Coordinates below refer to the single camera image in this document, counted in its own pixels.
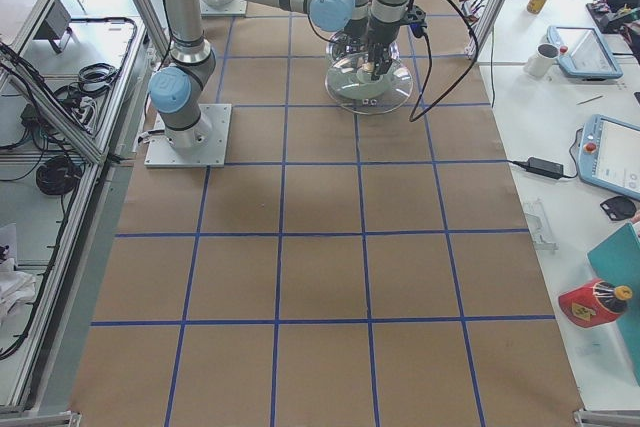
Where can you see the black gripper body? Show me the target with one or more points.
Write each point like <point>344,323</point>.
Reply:
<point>381,35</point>

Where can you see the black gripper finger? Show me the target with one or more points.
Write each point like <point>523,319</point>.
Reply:
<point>373,58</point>
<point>385,59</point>

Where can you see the glass pot lid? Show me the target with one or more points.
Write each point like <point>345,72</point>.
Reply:
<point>352,84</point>

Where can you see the white mug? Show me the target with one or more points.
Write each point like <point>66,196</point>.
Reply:
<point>541,60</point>

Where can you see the yellow drink can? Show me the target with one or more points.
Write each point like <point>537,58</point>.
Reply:
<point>535,6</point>

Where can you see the black power adapter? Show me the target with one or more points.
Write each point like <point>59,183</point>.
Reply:
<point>542,167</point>

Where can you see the far blue teach pendant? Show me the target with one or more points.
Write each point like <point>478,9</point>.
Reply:
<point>584,53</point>

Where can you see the blue teach pendant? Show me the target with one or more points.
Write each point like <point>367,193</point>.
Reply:
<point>608,155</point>
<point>584,53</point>

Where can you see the near blue teach pendant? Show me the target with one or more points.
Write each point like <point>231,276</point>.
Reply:
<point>608,155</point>

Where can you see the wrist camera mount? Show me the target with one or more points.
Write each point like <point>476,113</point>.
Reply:
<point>415,18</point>

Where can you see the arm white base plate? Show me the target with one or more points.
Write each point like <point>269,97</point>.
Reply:
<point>203,145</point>
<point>223,8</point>

